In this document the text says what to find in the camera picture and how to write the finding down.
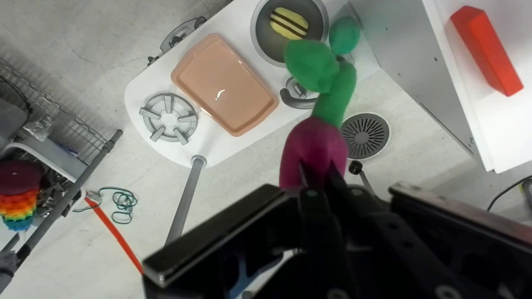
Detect pink plastic tray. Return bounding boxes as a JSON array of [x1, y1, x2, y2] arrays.
[[169, 34, 280, 138]]

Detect grey toy faucet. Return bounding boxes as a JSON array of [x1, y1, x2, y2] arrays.
[[279, 74, 322, 112]]

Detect purple and green toy eggplant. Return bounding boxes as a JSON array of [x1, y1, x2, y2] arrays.
[[277, 39, 359, 193]]

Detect metal wire rack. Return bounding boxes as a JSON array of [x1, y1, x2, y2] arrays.
[[0, 57, 124, 280]]

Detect grey toy sink basin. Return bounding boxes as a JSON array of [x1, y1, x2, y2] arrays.
[[251, 0, 330, 69]]

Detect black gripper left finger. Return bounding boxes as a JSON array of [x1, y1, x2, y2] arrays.
[[297, 163, 355, 299]]

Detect white cabinet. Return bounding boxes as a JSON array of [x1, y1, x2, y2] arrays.
[[347, 0, 532, 175]]

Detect yellow striped toy food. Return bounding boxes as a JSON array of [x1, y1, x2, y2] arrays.
[[267, 7, 310, 42]]

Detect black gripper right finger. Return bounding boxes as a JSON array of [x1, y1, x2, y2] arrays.
[[329, 163, 462, 299]]

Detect white toy kitchen counter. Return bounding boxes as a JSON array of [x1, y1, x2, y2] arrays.
[[123, 0, 384, 170]]

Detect red rectangular block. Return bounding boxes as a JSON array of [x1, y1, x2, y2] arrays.
[[448, 6, 525, 99]]

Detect grey toy stove burner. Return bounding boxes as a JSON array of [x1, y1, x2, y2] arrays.
[[137, 92, 199, 147]]

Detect teal cord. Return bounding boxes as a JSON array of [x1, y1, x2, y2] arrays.
[[96, 187, 139, 227]]

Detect orange stick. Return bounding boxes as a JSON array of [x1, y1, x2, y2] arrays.
[[83, 190, 146, 276]]

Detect rainbow stacking toy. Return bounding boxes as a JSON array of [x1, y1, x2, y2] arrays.
[[0, 160, 43, 233]]

